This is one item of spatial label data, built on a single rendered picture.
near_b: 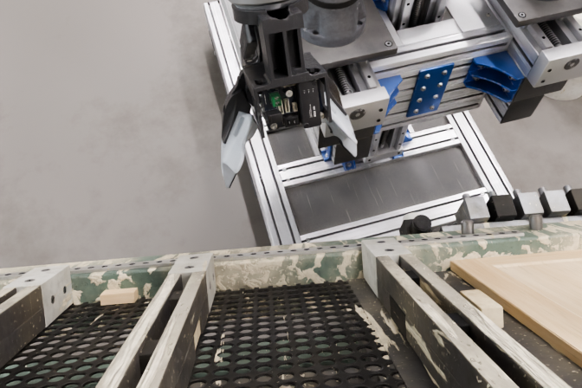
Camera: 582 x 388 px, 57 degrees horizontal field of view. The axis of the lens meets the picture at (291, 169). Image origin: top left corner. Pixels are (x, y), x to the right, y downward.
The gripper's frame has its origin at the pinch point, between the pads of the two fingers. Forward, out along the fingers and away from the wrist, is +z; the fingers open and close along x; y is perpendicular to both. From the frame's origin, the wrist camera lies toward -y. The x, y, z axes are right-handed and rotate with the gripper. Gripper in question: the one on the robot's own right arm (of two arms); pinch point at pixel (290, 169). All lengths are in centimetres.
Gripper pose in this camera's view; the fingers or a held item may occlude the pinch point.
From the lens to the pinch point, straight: 62.3
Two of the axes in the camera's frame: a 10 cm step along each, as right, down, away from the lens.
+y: 2.4, 4.9, -8.4
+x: 9.6, -2.3, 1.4
